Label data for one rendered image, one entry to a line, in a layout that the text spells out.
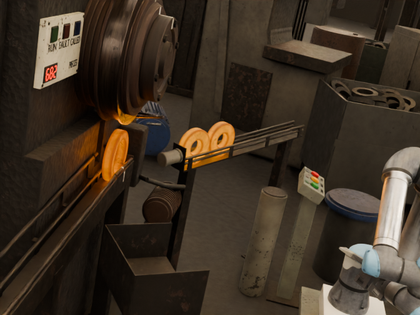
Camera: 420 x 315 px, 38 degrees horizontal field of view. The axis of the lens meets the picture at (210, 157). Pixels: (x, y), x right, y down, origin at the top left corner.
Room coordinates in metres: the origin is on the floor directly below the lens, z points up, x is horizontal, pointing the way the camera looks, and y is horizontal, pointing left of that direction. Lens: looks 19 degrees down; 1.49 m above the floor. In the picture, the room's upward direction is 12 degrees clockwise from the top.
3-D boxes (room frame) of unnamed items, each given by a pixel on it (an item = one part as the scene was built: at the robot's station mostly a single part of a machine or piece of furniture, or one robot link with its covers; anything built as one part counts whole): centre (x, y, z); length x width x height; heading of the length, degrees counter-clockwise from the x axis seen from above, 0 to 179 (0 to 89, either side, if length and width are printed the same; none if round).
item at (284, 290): (2.58, -0.48, 0.31); 0.24 x 0.16 x 0.62; 174
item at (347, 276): (1.98, -0.62, 0.53); 0.13 x 0.12 x 0.14; 81
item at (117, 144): (1.98, 0.32, 0.75); 0.18 x 0.03 x 0.18; 174
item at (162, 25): (1.97, 0.22, 1.12); 0.28 x 0.06 x 0.28; 174
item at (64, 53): (1.65, 0.46, 1.15); 0.26 x 0.02 x 0.18; 174
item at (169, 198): (2.29, 0.15, 0.27); 0.22 x 0.13 x 0.53; 174
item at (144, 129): (2.21, 0.31, 0.68); 0.11 x 0.08 x 0.24; 84
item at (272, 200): (2.55, -0.32, 0.26); 0.12 x 0.12 x 0.52
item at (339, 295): (1.98, -0.61, 0.41); 0.15 x 0.15 x 0.10
